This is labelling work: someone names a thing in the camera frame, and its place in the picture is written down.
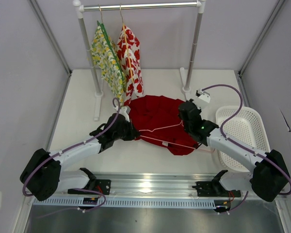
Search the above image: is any pink wire hanger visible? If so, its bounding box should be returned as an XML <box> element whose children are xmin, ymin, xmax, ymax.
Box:
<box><xmin>137</xmin><ymin>120</ymin><xmax>202</xmax><ymax>156</ymax></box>

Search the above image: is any red skirt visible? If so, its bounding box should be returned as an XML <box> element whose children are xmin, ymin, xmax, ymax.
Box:
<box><xmin>129</xmin><ymin>95</ymin><xmax>199</xmax><ymax>156</ymax></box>

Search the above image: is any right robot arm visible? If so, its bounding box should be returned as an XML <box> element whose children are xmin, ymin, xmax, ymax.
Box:
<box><xmin>178</xmin><ymin>101</ymin><xmax>291</xmax><ymax>202</ymax></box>

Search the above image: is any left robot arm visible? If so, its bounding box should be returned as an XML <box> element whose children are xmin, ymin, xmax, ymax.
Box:
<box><xmin>20</xmin><ymin>113</ymin><xmax>140</xmax><ymax>201</ymax></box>

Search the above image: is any yellow hanger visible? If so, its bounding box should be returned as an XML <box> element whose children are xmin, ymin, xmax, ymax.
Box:
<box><xmin>119</xmin><ymin>3</ymin><xmax>133</xmax><ymax>77</ymax></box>

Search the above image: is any green hanger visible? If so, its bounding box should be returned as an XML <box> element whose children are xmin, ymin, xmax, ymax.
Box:
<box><xmin>92</xmin><ymin>6</ymin><xmax>123</xmax><ymax>81</ymax></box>

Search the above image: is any red floral print garment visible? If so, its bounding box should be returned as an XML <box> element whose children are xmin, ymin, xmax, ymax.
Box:
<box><xmin>116</xmin><ymin>25</ymin><xmax>144</xmax><ymax>105</ymax></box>

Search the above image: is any white perforated basket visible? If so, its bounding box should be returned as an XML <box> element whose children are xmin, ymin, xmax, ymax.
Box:
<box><xmin>215</xmin><ymin>106</ymin><xmax>271</xmax><ymax>172</ymax></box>

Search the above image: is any lemon print garment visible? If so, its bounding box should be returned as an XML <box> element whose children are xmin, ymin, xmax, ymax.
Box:
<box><xmin>90</xmin><ymin>22</ymin><xmax>127</xmax><ymax>106</ymax></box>

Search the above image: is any white clothes rack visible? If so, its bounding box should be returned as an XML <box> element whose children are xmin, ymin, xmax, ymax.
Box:
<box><xmin>72</xmin><ymin>0</ymin><xmax>207</xmax><ymax>121</ymax></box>

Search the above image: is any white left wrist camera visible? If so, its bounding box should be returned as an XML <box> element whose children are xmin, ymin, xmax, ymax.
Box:
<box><xmin>119</xmin><ymin>106</ymin><xmax>130</xmax><ymax>122</ymax></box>

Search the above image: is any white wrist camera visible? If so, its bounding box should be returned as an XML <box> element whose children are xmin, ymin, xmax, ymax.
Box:
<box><xmin>194</xmin><ymin>89</ymin><xmax>211</xmax><ymax>109</ymax></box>
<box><xmin>119</xmin><ymin>106</ymin><xmax>130</xmax><ymax>122</ymax></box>

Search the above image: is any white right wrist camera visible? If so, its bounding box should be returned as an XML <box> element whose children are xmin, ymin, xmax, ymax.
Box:
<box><xmin>194</xmin><ymin>89</ymin><xmax>211</xmax><ymax>109</ymax></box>

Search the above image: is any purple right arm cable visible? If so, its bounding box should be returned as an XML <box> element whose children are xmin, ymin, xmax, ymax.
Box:
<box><xmin>201</xmin><ymin>83</ymin><xmax>291</xmax><ymax>195</ymax></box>

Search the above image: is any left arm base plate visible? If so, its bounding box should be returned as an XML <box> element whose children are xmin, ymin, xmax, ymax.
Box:
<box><xmin>67</xmin><ymin>179</ymin><xmax>111</xmax><ymax>195</ymax></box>

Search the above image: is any perforated cable tray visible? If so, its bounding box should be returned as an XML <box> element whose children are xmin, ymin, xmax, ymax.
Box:
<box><xmin>33</xmin><ymin>196</ymin><xmax>216</xmax><ymax>209</ymax></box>

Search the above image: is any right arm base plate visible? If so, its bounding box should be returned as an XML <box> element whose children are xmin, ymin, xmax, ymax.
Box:
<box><xmin>192</xmin><ymin>181</ymin><xmax>241</xmax><ymax>198</ymax></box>

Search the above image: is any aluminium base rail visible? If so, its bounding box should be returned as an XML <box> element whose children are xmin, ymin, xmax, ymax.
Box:
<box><xmin>23</xmin><ymin>172</ymin><xmax>288</xmax><ymax>200</ymax></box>

